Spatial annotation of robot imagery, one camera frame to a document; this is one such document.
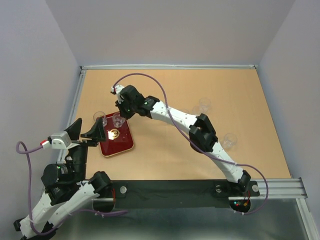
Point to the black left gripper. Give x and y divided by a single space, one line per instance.
98 132

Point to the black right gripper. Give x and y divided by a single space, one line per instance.
122 112

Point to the clear glass from corner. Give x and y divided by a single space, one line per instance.
101 115

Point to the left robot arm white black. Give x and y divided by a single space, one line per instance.
65 187

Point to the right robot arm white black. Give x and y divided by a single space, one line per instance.
200 132

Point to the red tray with gold rim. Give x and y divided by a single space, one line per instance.
118 139

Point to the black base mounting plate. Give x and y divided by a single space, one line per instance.
165 194

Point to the clear glass lone right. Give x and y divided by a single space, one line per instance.
229 141

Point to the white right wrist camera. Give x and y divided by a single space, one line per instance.
116 90

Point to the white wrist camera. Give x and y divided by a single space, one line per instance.
116 90
58 141

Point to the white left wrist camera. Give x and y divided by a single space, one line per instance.
58 141

